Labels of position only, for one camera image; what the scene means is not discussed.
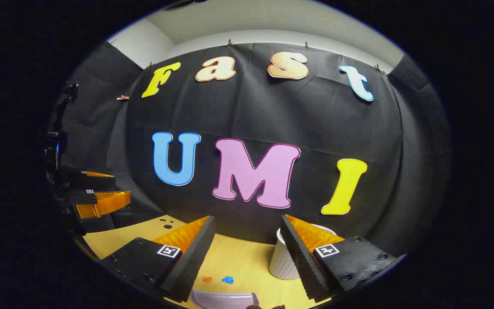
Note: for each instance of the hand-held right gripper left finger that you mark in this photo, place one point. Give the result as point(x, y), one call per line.
point(193, 262)

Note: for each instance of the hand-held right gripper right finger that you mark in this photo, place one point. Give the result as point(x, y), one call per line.
point(305, 262)

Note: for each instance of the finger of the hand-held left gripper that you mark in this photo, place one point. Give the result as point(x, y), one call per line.
point(97, 181)
point(79, 197)

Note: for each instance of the white ribbed cup garbage bin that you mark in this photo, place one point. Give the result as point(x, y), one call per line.
point(283, 257)

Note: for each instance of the orange paper trash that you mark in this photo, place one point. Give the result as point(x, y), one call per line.
point(207, 279)

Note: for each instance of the blue paper trash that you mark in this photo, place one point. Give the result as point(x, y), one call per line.
point(228, 280)

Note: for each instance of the lavender plastic dustpan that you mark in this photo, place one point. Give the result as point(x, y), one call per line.
point(223, 300)

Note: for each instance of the wooden desktop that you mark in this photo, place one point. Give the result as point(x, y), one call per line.
point(238, 262)

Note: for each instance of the copper cloth clip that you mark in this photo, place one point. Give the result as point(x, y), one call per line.
point(122, 98)

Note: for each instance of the black backdrop cloth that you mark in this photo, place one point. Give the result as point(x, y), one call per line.
point(272, 116)

